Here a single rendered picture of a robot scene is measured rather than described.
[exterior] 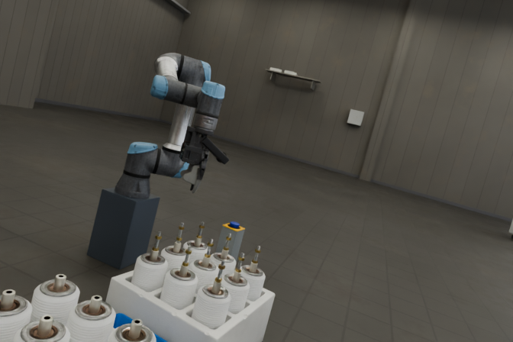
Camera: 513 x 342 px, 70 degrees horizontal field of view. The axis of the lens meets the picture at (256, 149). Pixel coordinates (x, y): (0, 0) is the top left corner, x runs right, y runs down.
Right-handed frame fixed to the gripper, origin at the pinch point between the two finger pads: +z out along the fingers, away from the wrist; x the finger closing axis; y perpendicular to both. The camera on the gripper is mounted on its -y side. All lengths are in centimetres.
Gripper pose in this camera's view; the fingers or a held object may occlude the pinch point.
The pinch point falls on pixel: (195, 188)
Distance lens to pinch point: 125.6
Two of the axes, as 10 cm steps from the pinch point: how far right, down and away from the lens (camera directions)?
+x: 3.4, 1.5, -9.3
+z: -2.5, 9.7, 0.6
